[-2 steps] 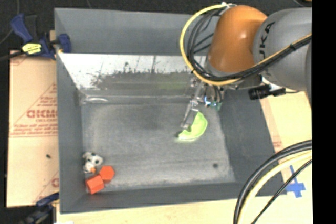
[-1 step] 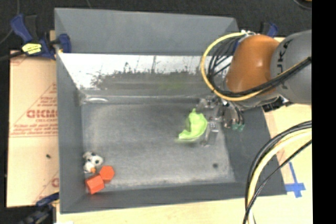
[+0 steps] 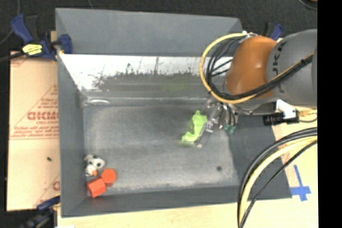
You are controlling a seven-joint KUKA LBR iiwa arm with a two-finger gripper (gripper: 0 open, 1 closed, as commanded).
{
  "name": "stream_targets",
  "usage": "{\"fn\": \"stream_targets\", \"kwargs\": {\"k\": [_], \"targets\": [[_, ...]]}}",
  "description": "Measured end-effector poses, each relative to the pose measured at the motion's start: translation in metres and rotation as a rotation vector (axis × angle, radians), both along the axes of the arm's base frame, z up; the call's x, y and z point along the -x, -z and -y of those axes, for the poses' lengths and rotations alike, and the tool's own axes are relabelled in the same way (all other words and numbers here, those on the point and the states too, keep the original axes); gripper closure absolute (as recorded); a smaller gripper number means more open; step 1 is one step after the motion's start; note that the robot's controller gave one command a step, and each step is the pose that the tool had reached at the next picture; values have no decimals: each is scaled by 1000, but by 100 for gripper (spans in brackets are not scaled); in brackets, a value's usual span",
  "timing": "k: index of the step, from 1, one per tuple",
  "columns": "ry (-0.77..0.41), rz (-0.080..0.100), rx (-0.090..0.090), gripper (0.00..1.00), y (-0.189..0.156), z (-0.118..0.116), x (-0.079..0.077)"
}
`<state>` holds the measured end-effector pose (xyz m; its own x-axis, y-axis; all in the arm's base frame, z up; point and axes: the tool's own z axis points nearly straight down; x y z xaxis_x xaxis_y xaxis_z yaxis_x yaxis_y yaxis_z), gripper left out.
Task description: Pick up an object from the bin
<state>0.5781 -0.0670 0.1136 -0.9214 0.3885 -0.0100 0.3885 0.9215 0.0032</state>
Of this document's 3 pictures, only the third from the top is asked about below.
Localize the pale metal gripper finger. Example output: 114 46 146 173
197 121 215 148

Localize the bright green toy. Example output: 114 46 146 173
181 110 208 145

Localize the grey metal bin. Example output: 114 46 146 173
55 7 292 217

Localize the orange hexagonal block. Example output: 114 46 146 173
101 168 118 187

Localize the white and black toy animal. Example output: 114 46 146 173
83 154 106 177

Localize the orange square block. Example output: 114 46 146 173
85 177 107 199

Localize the brown cardboard board red print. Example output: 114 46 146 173
6 51 61 212

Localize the black cylinder on white bracket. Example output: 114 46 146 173
263 99 308 126

